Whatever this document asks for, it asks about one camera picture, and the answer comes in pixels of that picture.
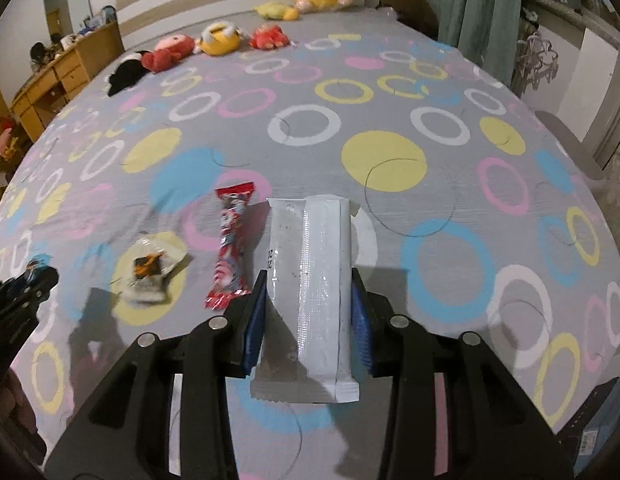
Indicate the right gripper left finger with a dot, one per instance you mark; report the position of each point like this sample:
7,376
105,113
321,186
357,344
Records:
255,324

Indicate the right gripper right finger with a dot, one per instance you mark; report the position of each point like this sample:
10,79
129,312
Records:
362,321

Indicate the red candy wrapper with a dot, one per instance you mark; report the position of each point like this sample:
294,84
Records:
229,277

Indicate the white plastic snack wrapper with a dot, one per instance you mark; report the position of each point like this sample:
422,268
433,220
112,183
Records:
306,351

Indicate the white tea sachet wrapper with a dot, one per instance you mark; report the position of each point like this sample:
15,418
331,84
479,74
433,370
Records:
146,276

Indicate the wooden chair with clothes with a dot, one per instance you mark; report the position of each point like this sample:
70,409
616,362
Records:
14,143

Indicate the bed with circle-pattern sheet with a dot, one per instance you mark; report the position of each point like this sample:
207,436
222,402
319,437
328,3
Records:
355,257

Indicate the wooden desk with drawers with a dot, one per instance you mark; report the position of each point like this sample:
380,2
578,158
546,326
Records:
63,79

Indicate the black and white plush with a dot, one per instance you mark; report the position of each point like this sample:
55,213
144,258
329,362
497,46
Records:
128,73

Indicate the red round plush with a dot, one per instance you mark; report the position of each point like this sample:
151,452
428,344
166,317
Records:
169,51

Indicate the small red plush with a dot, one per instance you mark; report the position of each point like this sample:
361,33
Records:
268,37

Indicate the yellow bee plush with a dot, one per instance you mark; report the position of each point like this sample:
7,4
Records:
220,38

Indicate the small yellow-green plush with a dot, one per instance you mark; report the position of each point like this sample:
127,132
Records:
276,11

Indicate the brown plush by curtain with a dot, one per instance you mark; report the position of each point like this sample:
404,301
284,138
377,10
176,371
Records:
416,14

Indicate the green curtain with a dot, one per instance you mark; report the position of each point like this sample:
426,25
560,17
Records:
484,31

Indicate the wall mirror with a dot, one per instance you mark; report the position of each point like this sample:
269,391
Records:
65,17

